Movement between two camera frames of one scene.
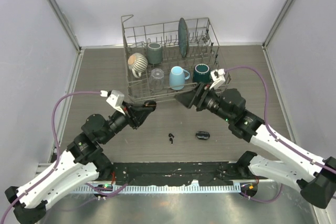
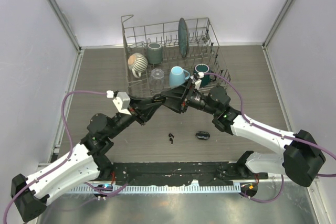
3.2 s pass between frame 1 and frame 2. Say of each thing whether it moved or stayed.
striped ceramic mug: stayed
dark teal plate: stayed
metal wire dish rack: stayed
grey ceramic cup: stayed
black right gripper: moved
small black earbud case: moved
